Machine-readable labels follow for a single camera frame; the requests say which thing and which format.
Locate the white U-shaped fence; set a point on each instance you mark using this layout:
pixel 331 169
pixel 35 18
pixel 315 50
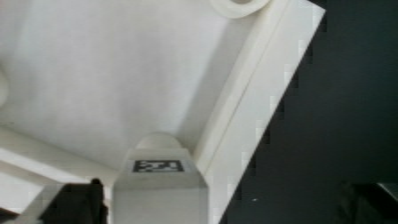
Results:
pixel 45 168

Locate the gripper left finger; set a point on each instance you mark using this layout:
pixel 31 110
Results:
pixel 77 207

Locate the white leg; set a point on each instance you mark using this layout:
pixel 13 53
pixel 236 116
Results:
pixel 161 189

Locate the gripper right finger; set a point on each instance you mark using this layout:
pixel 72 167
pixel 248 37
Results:
pixel 367 204

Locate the white square tabletop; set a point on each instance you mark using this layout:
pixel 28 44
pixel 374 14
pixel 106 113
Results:
pixel 127 67

